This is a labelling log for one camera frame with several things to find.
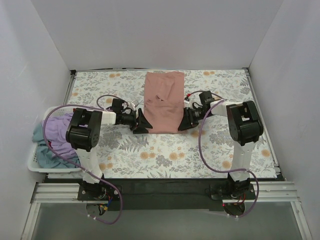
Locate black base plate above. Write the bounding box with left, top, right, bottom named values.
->
left=77, top=177, right=257, bottom=212

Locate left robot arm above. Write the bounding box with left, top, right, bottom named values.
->
left=65, top=98, right=153, bottom=200

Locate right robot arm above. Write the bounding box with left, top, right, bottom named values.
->
left=178, top=91, right=264, bottom=199

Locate aluminium table edge rail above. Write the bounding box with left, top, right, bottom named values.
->
left=63, top=69, right=77, bottom=105

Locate white plastic laundry basket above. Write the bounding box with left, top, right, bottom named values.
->
left=27, top=106, right=81, bottom=174

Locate floral tablecloth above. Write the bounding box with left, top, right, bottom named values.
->
left=47, top=69, right=278, bottom=179

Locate teal blue t-shirt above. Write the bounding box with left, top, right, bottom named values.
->
left=32, top=123, right=80, bottom=169

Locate aluminium front frame rail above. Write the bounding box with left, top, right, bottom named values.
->
left=21, top=179, right=312, bottom=240

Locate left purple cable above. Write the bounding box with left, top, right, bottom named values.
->
left=42, top=94, right=124, bottom=225

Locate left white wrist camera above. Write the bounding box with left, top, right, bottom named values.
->
left=128, top=100, right=140, bottom=111

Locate pink t-shirt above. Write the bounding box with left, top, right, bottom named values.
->
left=143, top=71, right=185, bottom=134

